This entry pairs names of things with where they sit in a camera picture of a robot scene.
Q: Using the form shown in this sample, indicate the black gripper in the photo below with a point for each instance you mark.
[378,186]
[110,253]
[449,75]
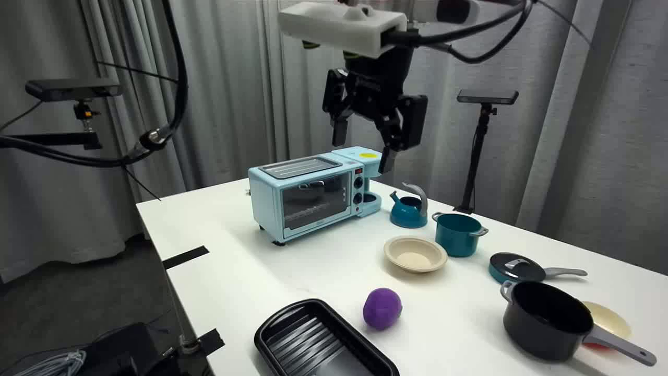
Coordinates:
[375,76]

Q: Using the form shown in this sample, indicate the light blue toaster oven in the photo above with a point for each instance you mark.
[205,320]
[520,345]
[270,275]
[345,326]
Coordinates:
[304,202]

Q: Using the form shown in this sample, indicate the teal mug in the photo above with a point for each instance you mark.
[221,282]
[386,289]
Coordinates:
[407,211]

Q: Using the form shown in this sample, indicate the beige bowl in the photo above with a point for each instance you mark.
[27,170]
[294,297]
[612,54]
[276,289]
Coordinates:
[416,253]

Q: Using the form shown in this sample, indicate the teal toy pot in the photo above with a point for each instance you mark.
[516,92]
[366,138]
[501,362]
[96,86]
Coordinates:
[456,238]

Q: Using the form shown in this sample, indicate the purple ball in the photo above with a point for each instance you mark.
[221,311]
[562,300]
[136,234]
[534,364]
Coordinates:
[383,309]

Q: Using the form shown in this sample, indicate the grey curtain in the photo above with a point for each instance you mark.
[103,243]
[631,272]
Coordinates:
[592,138]

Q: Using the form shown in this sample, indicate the black tape strip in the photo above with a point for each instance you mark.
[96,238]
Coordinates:
[186,257]
[212,341]

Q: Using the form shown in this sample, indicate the black grill tray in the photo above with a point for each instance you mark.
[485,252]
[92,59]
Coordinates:
[313,345]

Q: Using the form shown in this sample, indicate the teal frying pan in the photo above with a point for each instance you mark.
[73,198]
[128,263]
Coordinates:
[566,272]

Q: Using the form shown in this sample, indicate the beige plate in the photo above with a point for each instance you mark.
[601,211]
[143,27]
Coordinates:
[612,318]

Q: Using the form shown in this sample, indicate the black bag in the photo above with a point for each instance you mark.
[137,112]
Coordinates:
[125,352]

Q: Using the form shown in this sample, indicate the crumpled clear plastic bag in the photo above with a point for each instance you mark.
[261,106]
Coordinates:
[48,364]

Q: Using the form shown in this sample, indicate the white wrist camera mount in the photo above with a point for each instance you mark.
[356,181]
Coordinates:
[335,23]

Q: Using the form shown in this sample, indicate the black camera tripod stand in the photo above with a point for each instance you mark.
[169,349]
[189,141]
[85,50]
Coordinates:
[481,138]

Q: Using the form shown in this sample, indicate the black stereo camera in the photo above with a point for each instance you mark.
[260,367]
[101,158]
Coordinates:
[69,88]
[486,98]

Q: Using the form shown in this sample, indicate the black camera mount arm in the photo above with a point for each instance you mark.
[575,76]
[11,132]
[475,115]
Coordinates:
[85,115]

